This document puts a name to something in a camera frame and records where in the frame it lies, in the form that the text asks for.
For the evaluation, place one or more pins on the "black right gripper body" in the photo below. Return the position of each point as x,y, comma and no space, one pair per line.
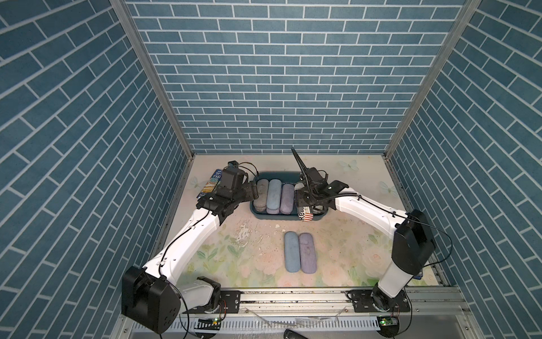
305,199

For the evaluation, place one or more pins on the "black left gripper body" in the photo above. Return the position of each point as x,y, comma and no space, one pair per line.
246,192

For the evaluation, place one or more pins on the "newspaper flag print glasses case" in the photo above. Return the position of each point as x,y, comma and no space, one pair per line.
305,213

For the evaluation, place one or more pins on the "dark grey glasses case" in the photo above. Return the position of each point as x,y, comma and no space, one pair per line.
260,204

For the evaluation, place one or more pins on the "light blue glasses case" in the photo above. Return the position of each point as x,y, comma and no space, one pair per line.
274,196
292,252

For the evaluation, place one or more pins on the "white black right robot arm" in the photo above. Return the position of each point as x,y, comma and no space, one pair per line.
412,237

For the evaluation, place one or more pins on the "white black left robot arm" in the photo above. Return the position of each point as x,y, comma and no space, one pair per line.
149,294

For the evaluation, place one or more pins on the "teal plastic storage box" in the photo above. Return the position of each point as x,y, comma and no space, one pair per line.
286,177

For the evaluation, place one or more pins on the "blue paperback book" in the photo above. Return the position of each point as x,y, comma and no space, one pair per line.
211,183

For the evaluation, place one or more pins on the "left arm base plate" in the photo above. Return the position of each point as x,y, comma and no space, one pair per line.
229,303

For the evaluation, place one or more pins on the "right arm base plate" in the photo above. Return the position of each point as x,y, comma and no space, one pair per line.
364,301

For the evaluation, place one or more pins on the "aluminium mounting rail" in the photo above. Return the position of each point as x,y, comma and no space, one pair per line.
327,301

